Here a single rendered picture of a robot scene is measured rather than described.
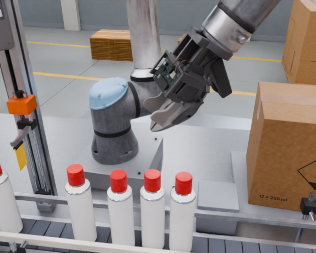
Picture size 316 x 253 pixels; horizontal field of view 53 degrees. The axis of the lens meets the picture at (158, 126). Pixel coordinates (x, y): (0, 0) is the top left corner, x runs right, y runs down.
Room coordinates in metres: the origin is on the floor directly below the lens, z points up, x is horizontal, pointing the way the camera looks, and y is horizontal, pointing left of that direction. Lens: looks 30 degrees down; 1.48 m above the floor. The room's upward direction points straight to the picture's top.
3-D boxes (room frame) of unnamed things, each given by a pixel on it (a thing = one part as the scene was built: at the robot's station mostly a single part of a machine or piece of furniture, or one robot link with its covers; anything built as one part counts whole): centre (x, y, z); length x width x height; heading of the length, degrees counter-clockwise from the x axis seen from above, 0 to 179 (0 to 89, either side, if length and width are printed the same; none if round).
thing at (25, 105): (0.58, 0.29, 1.05); 0.10 x 0.04 x 0.33; 172
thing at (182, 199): (0.49, -0.05, 0.98); 0.05 x 0.05 x 0.20
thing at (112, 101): (0.86, 0.14, 1.06); 0.13 x 0.12 x 0.14; 117
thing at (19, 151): (0.54, 0.28, 1.09); 0.03 x 0.01 x 0.06; 172
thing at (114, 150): (0.86, 0.14, 0.94); 0.15 x 0.15 x 0.10
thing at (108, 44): (4.74, 0.62, 0.16); 0.64 x 0.53 x 0.31; 81
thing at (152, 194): (0.50, 0.01, 0.98); 0.05 x 0.05 x 0.20
